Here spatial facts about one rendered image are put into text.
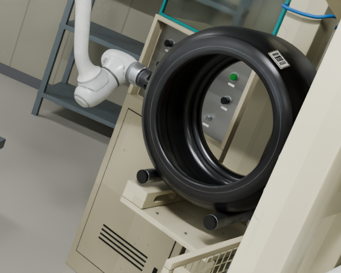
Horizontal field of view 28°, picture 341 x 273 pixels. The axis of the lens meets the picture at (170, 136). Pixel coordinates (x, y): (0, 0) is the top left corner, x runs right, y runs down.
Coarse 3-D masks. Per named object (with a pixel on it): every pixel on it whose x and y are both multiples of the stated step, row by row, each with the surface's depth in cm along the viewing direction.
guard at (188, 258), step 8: (232, 240) 169; (240, 240) 170; (208, 248) 160; (216, 248) 161; (224, 248) 164; (232, 248) 168; (176, 256) 150; (184, 256) 151; (192, 256) 153; (200, 256) 156; (208, 256) 159; (224, 256) 169; (168, 264) 147; (176, 264) 148; (184, 264) 151; (192, 264) 157; (168, 272) 147; (200, 272) 163
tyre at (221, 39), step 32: (224, 32) 198; (256, 32) 196; (160, 64) 209; (192, 64) 227; (224, 64) 225; (256, 64) 191; (160, 96) 208; (192, 96) 232; (288, 96) 187; (160, 128) 223; (192, 128) 232; (288, 128) 187; (160, 160) 208; (192, 160) 231; (192, 192) 203; (224, 192) 197; (256, 192) 193
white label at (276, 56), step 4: (272, 52) 189; (276, 52) 190; (272, 56) 188; (276, 56) 189; (280, 56) 190; (276, 60) 188; (280, 60) 189; (284, 60) 189; (280, 64) 188; (284, 64) 188; (288, 64) 189; (280, 68) 187
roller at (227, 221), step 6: (246, 210) 214; (252, 210) 217; (210, 216) 200; (216, 216) 200; (222, 216) 202; (228, 216) 205; (234, 216) 207; (240, 216) 210; (246, 216) 213; (204, 222) 201; (210, 222) 200; (216, 222) 199; (222, 222) 202; (228, 222) 205; (234, 222) 208; (210, 228) 200; (216, 228) 200
